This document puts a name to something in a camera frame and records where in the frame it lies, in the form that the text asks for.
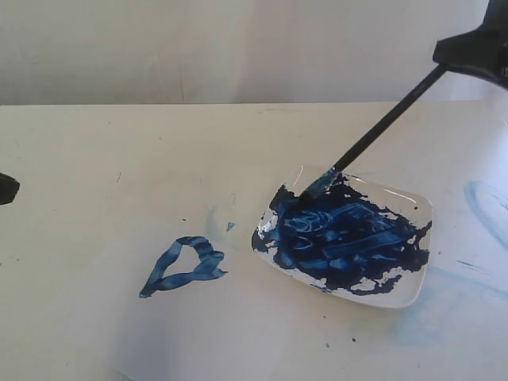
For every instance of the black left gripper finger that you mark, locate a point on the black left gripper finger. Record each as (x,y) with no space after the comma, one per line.
(9,188)

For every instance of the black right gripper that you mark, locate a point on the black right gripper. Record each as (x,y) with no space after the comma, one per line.
(481,53)

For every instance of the white plate with blue paint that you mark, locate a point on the white plate with blue paint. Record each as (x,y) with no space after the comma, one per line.
(361,241)

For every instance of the white paper sheet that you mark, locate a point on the white paper sheet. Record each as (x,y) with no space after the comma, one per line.
(99,327)

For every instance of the black paintbrush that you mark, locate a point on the black paintbrush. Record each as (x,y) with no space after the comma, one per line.
(318,186)

